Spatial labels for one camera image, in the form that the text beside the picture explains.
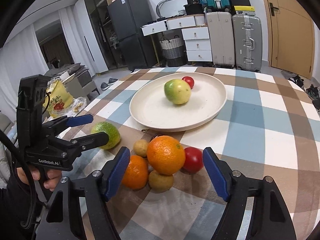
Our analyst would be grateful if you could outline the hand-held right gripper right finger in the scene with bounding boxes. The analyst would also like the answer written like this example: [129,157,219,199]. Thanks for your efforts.
[202,147,298,240]

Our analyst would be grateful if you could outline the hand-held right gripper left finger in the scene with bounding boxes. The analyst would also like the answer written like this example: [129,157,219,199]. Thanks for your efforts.
[35,146,131,240]

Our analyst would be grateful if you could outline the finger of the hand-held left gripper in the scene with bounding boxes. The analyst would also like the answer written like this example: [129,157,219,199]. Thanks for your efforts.
[49,131,110,157]
[41,114,94,140]

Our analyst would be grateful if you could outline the yellow-green passion fruit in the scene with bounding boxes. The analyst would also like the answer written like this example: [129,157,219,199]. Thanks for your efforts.
[164,79,192,105]
[90,122,121,150]

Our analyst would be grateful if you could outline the orange mandarin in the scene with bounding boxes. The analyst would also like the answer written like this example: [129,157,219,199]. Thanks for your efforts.
[146,135,186,176]
[122,155,149,190]

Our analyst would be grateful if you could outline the small red tomato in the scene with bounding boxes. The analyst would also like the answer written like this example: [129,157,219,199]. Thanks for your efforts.
[183,147,204,173]
[182,76,195,89]

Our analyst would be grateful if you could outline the brown longan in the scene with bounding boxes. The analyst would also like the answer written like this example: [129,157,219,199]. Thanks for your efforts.
[148,170,174,193]
[133,139,150,158]

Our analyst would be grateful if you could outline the cream round plate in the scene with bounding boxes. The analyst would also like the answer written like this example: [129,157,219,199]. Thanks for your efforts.
[129,72,227,132]

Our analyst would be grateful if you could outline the person's left forearm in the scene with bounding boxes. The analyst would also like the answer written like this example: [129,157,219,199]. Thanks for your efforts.
[0,175,48,240]

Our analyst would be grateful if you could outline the person's left hand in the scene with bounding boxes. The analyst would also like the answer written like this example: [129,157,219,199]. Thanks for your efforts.
[16,165,63,192]

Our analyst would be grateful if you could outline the clear plastic packet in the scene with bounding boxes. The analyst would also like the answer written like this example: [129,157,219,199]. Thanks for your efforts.
[72,97,87,113]

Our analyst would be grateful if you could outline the yellow flowered bag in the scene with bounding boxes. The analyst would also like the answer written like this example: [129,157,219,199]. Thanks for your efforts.
[42,79,73,118]

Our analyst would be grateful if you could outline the grey cabinet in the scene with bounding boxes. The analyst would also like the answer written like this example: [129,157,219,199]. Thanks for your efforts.
[72,69,100,100]

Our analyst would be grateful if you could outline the checked tablecloth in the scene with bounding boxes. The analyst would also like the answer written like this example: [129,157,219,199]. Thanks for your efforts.
[52,66,320,240]

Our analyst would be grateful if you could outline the grey bedding pile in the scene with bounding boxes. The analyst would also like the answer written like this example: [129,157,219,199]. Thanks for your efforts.
[45,64,87,78]

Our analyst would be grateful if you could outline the dark grey refrigerator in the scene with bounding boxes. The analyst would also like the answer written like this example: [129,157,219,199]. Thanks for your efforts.
[107,0,159,71]

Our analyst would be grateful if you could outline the dark glass cabinet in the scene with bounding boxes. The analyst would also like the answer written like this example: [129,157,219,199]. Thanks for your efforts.
[83,0,120,72]

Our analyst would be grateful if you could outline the grey white woven basket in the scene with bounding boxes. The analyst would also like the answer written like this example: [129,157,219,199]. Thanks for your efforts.
[159,35,187,67]

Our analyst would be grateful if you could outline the scattered floor shoes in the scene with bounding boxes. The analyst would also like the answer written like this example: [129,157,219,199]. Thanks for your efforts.
[281,70,320,110]

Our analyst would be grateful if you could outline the white drawer desk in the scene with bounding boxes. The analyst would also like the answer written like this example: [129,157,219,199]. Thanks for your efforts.
[141,15,213,63]

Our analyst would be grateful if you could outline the beige suitcase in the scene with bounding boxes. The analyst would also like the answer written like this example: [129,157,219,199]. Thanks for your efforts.
[205,11,237,68]

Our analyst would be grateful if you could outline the silver suitcase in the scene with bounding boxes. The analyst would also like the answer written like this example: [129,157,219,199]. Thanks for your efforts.
[232,14,263,71]

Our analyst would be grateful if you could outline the grey curved tube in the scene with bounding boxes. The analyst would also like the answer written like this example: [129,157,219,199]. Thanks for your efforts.
[156,0,190,18]

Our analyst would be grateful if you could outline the white ribbed cylinder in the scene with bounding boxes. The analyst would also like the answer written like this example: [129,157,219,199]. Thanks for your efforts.
[194,15,207,27]

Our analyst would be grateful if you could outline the wooden door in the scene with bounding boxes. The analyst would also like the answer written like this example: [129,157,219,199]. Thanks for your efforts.
[260,0,315,79]

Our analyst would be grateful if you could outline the yellow black shoe box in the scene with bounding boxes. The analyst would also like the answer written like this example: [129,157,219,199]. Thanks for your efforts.
[231,6,256,15]

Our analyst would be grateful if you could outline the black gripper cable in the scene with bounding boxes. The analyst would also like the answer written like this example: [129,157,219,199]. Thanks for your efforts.
[0,129,42,229]

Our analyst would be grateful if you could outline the yellow mop handle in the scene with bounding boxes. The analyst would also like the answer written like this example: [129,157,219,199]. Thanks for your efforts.
[151,34,160,67]

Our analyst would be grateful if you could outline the black door handle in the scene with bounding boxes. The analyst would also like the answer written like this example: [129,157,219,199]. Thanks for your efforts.
[269,2,279,18]

